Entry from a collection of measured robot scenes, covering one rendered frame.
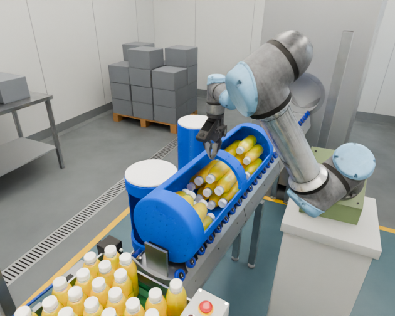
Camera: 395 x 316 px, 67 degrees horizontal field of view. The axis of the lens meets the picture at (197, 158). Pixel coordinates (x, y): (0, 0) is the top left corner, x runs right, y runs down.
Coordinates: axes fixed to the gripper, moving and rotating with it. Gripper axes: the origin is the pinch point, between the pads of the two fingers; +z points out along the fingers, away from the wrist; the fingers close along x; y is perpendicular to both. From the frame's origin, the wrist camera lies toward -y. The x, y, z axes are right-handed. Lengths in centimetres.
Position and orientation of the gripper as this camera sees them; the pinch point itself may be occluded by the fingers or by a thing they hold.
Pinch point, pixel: (210, 157)
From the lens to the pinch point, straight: 131.5
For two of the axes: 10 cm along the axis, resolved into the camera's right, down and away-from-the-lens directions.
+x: -8.6, -2.5, 4.4
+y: 5.1, -4.0, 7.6
